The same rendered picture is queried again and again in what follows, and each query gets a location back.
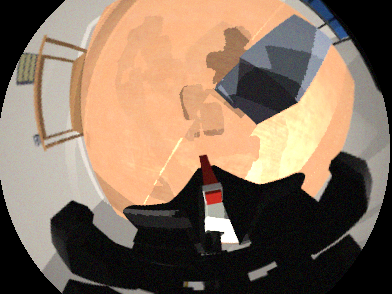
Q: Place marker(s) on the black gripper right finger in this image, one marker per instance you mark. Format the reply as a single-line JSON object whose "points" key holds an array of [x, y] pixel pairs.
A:
{"points": [[244, 200]]}

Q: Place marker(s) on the grey square panel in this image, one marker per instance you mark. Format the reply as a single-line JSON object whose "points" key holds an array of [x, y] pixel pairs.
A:
{"points": [[276, 71]]}

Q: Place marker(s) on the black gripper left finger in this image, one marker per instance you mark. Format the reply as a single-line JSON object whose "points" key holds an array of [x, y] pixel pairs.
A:
{"points": [[185, 212]]}

